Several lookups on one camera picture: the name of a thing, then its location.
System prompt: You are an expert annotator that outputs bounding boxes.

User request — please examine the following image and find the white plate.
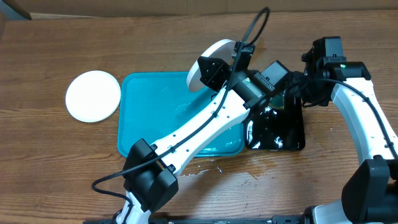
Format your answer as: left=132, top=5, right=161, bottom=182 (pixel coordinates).
left=65, top=70, right=121, bottom=123
left=186, top=39, right=237, bottom=93

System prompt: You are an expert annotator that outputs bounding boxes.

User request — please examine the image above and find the green yellow sponge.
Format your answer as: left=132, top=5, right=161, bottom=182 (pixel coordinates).
left=268, top=94, right=285, bottom=110

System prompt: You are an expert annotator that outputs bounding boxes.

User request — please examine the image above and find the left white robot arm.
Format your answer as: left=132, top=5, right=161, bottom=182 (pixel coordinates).
left=114, top=39, right=269, bottom=223

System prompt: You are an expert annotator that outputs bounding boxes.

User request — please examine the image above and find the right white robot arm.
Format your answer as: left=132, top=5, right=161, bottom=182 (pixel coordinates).
left=294, top=45, right=397, bottom=223

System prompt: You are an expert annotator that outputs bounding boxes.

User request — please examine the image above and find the black water tray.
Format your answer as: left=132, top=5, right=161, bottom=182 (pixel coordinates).
left=244, top=92, right=305, bottom=151

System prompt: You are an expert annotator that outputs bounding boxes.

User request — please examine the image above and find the teal plastic tray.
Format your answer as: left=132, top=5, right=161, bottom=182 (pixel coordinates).
left=117, top=72, right=245, bottom=157

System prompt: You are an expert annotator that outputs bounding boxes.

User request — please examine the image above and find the cardboard backdrop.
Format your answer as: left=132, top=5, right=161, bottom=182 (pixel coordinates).
left=4, top=0, right=397, bottom=17

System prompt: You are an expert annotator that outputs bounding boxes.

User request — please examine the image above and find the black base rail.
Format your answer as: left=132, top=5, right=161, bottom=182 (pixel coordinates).
left=83, top=207, right=315, bottom=224

